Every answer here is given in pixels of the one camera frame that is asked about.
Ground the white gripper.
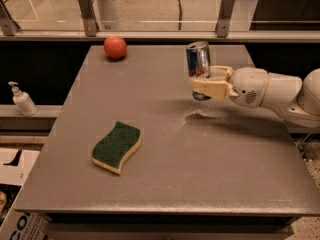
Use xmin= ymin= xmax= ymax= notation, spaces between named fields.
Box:
xmin=191 ymin=65 xmax=269 ymax=108

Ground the red bull can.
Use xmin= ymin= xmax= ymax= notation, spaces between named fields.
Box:
xmin=185 ymin=40 xmax=213 ymax=102

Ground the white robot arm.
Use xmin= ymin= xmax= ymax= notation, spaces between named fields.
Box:
xmin=190 ymin=66 xmax=320 ymax=128

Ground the red apple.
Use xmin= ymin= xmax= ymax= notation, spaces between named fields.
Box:
xmin=104 ymin=36 xmax=127 ymax=59

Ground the green yellow sponge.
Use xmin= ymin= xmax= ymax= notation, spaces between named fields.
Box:
xmin=92 ymin=121 xmax=142 ymax=175

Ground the white pump bottle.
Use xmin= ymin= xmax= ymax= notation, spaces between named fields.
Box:
xmin=8 ymin=81 xmax=37 ymax=116

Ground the white cardboard box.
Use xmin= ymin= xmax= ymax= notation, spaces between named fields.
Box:
xmin=0 ymin=148 xmax=39 ymax=186

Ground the printed cardboard box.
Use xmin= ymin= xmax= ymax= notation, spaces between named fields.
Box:
xmin=0 ymin=210 xmax=48 ymax=240

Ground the right metal bracket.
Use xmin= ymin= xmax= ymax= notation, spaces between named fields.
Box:
xmin=216 ymin=0 xmax=235 ymax=38

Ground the metal bracket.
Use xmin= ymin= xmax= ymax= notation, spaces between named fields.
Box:
xmin=216 ymin=0 xmax=235 ymax=38
xmin=0 ymin=0 xmax=20 ymax=36
xmin=78 ymin=0 xmax=99 ymax=37

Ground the white pipe post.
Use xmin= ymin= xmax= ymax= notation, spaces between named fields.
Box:
xmin=97 ymin=0 xmax=120 ymax=31

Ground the far left metal bracket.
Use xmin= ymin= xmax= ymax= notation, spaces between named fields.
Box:
xmin=0 ymin=0 xmax=20 ymax=36

